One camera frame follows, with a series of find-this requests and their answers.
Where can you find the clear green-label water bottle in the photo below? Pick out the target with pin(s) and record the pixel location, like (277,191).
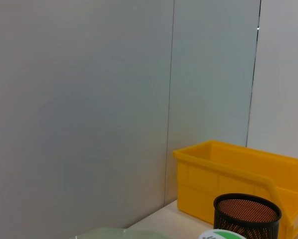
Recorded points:
(221,235)

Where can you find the translucent green fruit bowl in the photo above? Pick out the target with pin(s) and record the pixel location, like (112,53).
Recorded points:
(126,234)

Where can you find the black mesh pen holder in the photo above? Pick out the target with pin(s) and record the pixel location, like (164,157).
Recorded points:
(238,211)

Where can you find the yellow plastic bin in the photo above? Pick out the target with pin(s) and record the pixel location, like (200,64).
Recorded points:
(201,189)

